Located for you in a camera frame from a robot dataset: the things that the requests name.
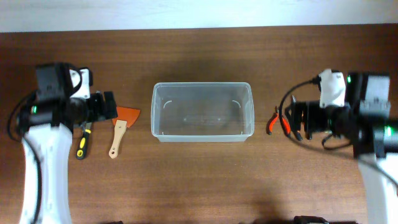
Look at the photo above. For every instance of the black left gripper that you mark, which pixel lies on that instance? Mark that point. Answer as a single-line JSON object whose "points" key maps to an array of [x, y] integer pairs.
{"points": [[101, 112]]}

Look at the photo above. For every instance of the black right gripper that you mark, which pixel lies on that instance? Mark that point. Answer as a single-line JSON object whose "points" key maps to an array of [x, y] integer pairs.
{"points": [[309, 121]]}

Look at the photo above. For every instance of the orange scraper wooden handle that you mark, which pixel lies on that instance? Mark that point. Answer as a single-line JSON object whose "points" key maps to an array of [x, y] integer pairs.
{"points": [[125, 119]]}

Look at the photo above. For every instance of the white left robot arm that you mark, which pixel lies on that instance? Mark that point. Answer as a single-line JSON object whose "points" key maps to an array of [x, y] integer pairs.
{"points": [[45, 123]]}

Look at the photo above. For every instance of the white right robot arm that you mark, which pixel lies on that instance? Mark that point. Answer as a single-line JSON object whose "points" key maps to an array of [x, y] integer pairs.
{"points": [[356, 107]]}

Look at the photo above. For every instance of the orange black long-nose pliers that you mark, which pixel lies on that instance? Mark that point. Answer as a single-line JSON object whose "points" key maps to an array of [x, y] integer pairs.
{"points": [[295, 120]]}

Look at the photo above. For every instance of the clear plastic storage box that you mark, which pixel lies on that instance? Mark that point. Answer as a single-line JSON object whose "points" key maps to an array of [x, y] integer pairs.
{"points": [[202, 112]]}

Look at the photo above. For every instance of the small orange handled pliers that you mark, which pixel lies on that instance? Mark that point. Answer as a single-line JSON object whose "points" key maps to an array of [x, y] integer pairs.
{"points": [[271, 122]]}

